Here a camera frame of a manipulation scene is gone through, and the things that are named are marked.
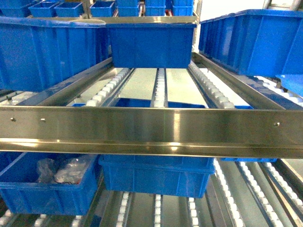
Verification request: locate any white roller conveyor track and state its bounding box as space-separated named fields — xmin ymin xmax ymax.
xmin=150 ymin=68 xmax=168 ymax=108

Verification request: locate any blue bin lower middle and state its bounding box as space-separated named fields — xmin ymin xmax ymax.
xmin=98 ymin=155 xmax=214 ymax=198

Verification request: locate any blue bin on middle lane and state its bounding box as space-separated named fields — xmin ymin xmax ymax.
xmin=106 ymin=23 xmax=196 ymax=69

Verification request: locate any blue bin right lane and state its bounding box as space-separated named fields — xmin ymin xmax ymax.
xmin=198 ymin=9 xmax=303 ymax=77

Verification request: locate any blue bin at left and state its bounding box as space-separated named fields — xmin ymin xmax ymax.
xmin=0 ymin=17 xmax=109 ymax=92

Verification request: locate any blue bin with plastic bags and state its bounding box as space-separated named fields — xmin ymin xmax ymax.
xmin=0 ymin=152 xmax=101 ymax=216

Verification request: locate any steel shelf front rail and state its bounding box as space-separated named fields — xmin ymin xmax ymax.
xmin=0 ymin=106 xmax=303 ymax=158

